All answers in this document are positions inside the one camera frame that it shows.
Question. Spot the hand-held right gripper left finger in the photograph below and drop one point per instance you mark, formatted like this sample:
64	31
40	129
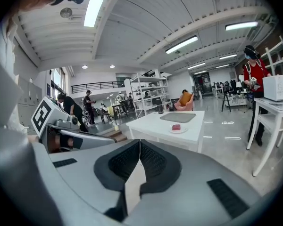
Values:
85	173

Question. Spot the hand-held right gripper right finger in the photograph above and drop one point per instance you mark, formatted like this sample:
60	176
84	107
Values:
191	173

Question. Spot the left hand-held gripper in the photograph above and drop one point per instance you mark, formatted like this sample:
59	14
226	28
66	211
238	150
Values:
41	114

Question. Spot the small white round plate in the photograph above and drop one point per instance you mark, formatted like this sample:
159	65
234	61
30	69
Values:
184	130

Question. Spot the red cube block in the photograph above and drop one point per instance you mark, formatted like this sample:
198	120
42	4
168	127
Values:
176	127

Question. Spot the grey rectangular tray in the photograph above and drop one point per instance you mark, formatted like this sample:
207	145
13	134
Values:
178	117

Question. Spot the black balcony railing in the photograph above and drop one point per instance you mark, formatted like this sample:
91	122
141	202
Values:
96	85

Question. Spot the pink armchair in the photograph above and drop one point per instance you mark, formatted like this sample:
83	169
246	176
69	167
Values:
189	105

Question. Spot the dark water bottle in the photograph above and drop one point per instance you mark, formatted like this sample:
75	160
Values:
160	109

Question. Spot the orange cushion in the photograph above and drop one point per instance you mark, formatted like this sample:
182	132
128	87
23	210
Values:
185	98

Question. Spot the white metal shelving rack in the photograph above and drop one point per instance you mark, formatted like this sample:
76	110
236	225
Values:
151	79
277	46

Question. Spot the white side table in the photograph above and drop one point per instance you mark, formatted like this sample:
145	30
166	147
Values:
273	123

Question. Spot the person's white shirt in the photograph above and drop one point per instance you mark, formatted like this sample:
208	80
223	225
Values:
2	79

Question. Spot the long ceiling light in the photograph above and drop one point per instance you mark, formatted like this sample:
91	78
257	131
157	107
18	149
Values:
241	26
196	66
96	6
181	44

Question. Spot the white microwave oven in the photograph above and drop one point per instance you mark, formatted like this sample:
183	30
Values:
278	88

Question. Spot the black camera tripod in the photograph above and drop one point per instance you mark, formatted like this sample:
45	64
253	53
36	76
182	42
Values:
226	101

